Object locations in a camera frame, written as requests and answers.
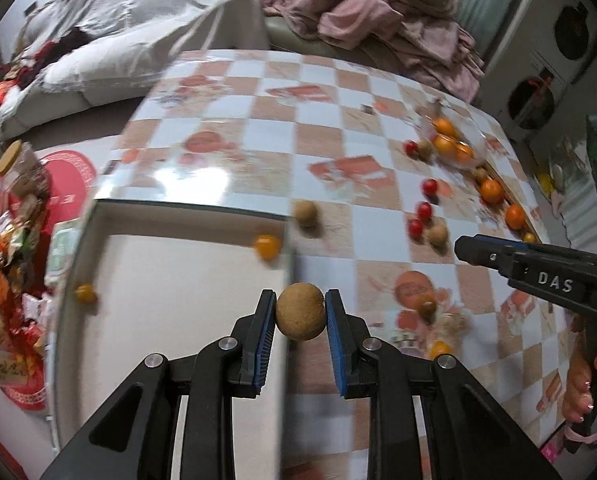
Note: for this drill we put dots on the red cherry tomato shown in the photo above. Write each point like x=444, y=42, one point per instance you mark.
x=423, y=209
x=411, y=147
x=415, y=226
x=431, y=186

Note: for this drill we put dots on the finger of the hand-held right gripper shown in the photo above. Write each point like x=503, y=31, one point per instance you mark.
x=483, y=255
x=568, y=259

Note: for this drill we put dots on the jar with black lid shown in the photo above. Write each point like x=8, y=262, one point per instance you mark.
x=11, y=367

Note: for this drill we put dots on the white sofa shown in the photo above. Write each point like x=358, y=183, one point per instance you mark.
x=153, y=25

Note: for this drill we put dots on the pink blanket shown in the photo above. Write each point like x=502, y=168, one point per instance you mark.
x=378, y=5

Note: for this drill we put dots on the bag of oranges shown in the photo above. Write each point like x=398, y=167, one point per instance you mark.
x=476, y=137

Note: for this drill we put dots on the brown longan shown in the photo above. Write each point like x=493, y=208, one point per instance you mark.
x=306, y=212
x=426, y=149
x=437, y=234
x=481, y=175
x=301, y=312

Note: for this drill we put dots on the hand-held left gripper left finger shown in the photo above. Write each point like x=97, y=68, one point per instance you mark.
x=259, y=345

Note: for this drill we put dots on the pile of snack packets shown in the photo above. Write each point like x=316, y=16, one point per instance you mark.
x=8, y=270

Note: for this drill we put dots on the dark red clothes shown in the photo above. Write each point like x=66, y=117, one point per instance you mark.
x=58, y=52

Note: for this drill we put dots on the green wet wipes pack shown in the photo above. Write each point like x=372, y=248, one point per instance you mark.
x=64, y=255

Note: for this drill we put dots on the yellow kumquat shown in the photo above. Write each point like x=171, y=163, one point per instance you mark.
x=86, y=293
x=267, y=246
x=528, y=236

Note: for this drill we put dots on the white shallow tray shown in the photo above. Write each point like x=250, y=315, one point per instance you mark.
x=168, y=285

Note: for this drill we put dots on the small orange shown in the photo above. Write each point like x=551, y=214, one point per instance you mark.
x=492, y=191
x=516, y=215
x=463, y=152
x=443, y=146
x=446, y=126

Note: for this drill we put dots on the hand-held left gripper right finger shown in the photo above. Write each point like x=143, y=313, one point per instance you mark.
x=336, y=345

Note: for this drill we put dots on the person's right hand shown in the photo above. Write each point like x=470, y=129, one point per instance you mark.
x=577, y=390

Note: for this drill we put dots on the grey sofa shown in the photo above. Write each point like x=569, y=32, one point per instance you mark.
x=303, y=42

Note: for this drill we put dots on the jar with wooden lid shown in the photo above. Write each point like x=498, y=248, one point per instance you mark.
x=26, y=175

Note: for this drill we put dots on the orange kumquat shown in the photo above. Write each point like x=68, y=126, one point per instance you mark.
x=441, y=349

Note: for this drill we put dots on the white front-load washer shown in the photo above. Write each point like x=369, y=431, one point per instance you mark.
x=576, y=30
x=531, y=102

